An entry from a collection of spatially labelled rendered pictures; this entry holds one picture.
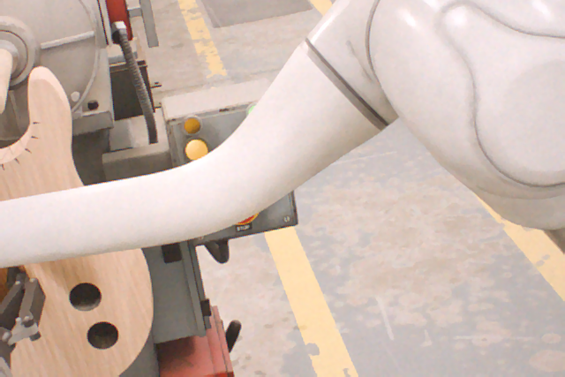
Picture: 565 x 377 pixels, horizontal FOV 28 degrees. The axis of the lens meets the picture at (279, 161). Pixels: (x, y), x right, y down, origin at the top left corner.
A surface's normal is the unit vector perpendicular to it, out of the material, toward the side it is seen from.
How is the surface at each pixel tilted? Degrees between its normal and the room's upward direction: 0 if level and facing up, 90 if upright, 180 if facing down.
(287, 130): 73
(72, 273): 90
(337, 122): 99
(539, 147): 85
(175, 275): 90
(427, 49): 56
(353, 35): 80
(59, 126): 90
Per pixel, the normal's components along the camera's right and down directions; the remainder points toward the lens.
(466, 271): -0.15, -0.91
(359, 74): -0.11, 0.22
